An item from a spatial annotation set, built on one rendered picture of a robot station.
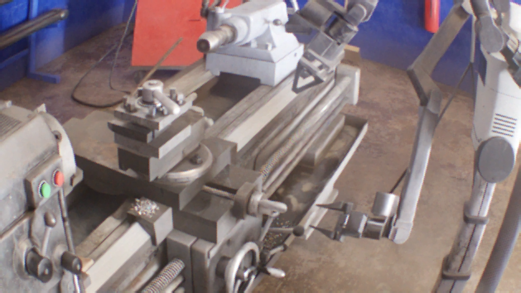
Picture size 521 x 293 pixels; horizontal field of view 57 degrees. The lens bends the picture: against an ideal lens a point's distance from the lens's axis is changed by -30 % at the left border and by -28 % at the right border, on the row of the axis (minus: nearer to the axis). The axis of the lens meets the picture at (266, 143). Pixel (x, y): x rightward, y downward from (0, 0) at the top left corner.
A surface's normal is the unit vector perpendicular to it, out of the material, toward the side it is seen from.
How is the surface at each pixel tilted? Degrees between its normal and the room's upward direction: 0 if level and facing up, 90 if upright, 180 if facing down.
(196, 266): 90
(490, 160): 90
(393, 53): 90
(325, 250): 0
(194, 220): 90
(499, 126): 100
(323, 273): 0
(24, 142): 45
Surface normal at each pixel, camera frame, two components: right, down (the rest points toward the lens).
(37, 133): 0.71, -0.47
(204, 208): 0.07, -0.89
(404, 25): -0.38, 0.39
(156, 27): -0.04, 0.44
